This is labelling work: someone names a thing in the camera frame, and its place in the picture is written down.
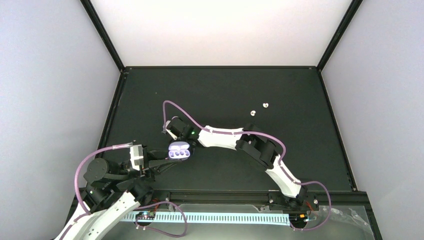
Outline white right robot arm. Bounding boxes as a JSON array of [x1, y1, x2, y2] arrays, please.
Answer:
[[163, 116, 308, 210]]

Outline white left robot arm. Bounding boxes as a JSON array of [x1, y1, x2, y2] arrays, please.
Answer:
[[56, 143, 190, 240]]

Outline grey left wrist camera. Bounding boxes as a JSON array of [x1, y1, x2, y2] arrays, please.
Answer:
[[129, 144, 144, 171]]

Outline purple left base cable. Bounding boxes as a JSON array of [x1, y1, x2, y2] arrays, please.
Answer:
[[134, 198, 189, 238]]

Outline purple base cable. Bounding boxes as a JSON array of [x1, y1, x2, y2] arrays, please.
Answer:
[[134, 198, 189, 238], [289, 205, 333, 232]]

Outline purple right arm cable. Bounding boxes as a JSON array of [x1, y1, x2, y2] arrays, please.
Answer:
[[162, 100, 332, 216]]

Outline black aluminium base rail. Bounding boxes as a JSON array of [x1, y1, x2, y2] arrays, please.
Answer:
[[152, 189, 320, 213]]

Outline light blue slotted cable duct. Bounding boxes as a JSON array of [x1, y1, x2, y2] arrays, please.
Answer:
[[120, 211, 291, 226]]

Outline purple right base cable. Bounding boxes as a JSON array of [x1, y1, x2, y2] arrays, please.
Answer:
[[289, 205, 333, 232]]

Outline black frame post left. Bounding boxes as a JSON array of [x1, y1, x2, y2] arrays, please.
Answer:
[[80, 0, 125, 72]]

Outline black frame post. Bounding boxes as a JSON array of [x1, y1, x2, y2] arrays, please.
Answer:
[[316, 0, 363, 72], [80, 0, 125, 72]]

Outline black frame post right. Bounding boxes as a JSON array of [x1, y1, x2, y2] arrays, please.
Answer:
[[316, 0, 363, 72]]

